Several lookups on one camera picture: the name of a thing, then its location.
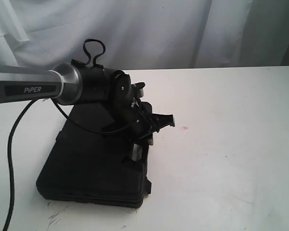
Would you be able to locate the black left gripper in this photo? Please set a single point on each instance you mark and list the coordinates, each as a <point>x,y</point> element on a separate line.
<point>136,123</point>

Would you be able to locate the black plastic tool case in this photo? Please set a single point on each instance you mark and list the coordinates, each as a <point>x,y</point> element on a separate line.
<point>89,168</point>

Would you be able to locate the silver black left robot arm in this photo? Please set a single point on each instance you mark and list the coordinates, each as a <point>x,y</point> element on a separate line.
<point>72,84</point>

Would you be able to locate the white backdrop curtain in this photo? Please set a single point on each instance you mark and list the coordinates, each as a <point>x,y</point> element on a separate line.
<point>145,34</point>

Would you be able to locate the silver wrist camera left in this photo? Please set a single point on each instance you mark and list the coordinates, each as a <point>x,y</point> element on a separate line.
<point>138,89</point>

